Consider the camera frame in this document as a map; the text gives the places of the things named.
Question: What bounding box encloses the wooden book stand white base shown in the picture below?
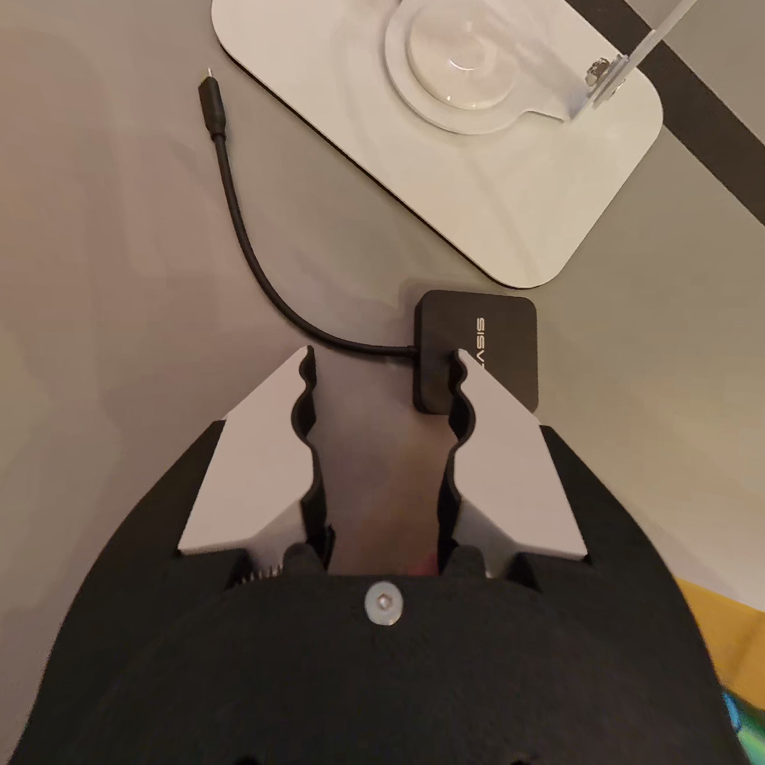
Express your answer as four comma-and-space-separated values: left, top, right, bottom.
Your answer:
211, 0, 703, 289

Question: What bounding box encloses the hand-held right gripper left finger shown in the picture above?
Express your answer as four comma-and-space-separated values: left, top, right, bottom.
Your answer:
177, 345, 331, 571

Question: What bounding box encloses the yellow plastic bin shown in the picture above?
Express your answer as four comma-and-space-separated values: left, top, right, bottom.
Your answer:
672, 577, 765, 765

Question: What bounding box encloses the black USB hub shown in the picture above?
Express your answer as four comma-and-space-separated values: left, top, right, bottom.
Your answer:
414, 291, 539, 414

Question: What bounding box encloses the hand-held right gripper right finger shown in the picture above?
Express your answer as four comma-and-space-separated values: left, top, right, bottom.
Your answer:
437, 349, 588, 579

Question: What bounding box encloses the thin black hub cable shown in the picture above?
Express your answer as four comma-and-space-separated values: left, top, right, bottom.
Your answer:
198, 67, 419, 359

